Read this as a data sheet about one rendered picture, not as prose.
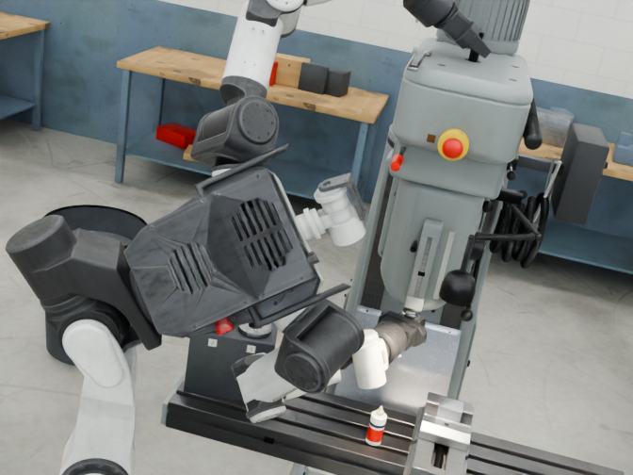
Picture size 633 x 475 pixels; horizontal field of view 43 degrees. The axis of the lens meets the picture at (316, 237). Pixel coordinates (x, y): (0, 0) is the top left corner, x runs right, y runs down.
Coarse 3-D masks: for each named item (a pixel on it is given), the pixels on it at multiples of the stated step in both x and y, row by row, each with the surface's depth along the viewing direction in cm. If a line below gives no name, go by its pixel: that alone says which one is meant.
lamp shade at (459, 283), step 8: (448, 272) 169; (456, 272) 168; (464, 272) 168; (448, 280) 167; (456, 280) 166; (464, 280) 166; (472, 280) 167; (440, 288) 170; (448, 288) 167; (456, 288) 166; (464, 288) 166; (472, 288) 167; (440, 296) 169; (448, 296) 167; (456, 296) 166; (464, 296) 166; (472, 296) 167; (456, 304) 167; (464, 304) 167
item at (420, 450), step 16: (432, 400) 211; (464, 416) 209; (416, 432) 213; (416, 448) 198; (432, 448) 199; (448, 448) 201; (416, 464) 192; (432, 464) 199; (448, 464) 194; (464, 464) 204
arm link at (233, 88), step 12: (228, 84) 152; (240, 84) 151; (252, 84) 151; (228, 96) 155; (240, 96) 152; (264, 96) 153; (228, 108) 148; (216, 120) 150; (228, 120) 146; (204, 132) 153; (216, 132) 149
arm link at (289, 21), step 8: (304, 0) 160; (312, 0) 160; (320, 0) 161; (328, 0) 162; (280, 16) 156; (288, 16) 156; (296, 16) 158; (288, 24) 160; (296, 24) 163; (288, 32) 164
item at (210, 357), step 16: (192, 336) 208; (208, 336) 208; (224, 336) 208; (240, 336) 209; (256, 336) 209; (272, 336) 212; (192, 352) 210; (208, 352) 210; (224, 352) 209; (240, 352) 209; (256, 352) 209; (192, 368) 212; (208, 368) 211; (224, 368) 211; (192, 384) 214; (208, 384) 213; (224, 384) 213; (240, 400) 215
